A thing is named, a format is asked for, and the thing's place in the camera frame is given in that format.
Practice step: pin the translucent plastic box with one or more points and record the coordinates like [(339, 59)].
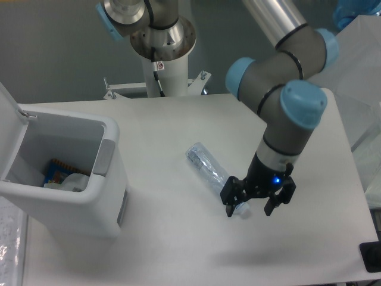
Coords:
[(354, 79)]

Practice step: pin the black device at edge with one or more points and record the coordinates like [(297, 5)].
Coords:
[(370, 253)]

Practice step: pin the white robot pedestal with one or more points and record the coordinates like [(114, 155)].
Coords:
[(172, 68)]

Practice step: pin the white pedestal foot bracket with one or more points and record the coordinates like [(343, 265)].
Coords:
[(164, 87)]

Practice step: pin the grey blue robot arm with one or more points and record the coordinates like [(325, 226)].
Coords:
[(276, 90)]

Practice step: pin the white trash can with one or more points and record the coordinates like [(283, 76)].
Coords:
[(32, 136)]

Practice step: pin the crushed clear plastic bottle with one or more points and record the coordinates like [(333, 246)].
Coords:
[(207, 167)]

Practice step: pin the blue orange snack packet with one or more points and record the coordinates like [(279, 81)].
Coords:
[(58, 171)]

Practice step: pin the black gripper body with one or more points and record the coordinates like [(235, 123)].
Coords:
[(261, 180)]

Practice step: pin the white plastic wrapper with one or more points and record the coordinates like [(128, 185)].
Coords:
[(75, 182)]

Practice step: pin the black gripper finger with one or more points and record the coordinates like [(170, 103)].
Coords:
[(232, 196), (285, 194)]

